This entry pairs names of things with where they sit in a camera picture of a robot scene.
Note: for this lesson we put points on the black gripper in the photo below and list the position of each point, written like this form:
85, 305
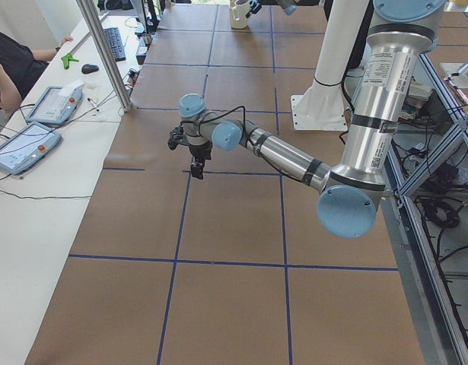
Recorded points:
202, 151
255, 6

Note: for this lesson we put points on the white plastic mug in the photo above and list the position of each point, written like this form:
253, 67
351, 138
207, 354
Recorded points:
240, 10

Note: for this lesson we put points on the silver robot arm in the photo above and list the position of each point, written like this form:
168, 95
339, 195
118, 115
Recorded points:
397, 33
288, 6

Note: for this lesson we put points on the cream ceramic jar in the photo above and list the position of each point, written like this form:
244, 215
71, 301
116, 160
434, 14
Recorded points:
236, 24

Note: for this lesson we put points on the black keyboard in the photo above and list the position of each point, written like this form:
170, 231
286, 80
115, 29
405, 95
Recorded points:
115, 43

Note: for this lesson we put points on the black computer mouse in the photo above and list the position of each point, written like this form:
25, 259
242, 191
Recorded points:
87, 69

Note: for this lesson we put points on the far teach pendant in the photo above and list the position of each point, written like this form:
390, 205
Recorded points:
55, 106

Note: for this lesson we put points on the teach pendant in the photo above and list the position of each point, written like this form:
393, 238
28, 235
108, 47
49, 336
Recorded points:
55, 106
20, 152

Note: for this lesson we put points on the near teach pendant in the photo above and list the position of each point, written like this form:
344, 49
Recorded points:
20, 152

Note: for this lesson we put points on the green plastic clamp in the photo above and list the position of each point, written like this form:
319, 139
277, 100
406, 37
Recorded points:
67, 59

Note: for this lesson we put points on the stack of books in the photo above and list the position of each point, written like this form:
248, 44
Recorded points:
417, 96

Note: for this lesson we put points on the seated person in black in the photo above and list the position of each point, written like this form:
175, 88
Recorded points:
20, 69

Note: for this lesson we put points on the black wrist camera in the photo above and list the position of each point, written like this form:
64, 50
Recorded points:
177, 137

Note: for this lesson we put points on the white camera pole base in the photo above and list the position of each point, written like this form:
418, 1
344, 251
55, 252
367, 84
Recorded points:
321, 108

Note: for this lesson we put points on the aluminium frame post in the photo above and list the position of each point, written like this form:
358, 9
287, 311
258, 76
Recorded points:
92, 20

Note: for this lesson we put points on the aluminium frame rack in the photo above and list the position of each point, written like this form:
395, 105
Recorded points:
427, 171

